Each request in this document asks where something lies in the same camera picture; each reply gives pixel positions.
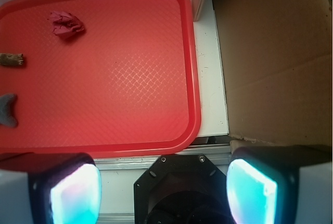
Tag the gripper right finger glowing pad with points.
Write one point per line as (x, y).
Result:
(280, 184)

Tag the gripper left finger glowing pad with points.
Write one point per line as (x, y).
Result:
(49, 188)

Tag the brown wood chip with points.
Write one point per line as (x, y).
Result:
(8, 59)

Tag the grey plush shark toy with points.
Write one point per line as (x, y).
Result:
(7, 119)

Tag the white platform board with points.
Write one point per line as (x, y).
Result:
(210, 74)

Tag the red plastic tray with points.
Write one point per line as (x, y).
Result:
(126, 86)

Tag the brown cardboard box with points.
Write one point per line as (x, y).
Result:
(277, 65)

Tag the crumpled red paper ball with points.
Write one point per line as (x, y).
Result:
(65, 25)

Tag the black octagonal mount plate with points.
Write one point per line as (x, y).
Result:
(181, 189)

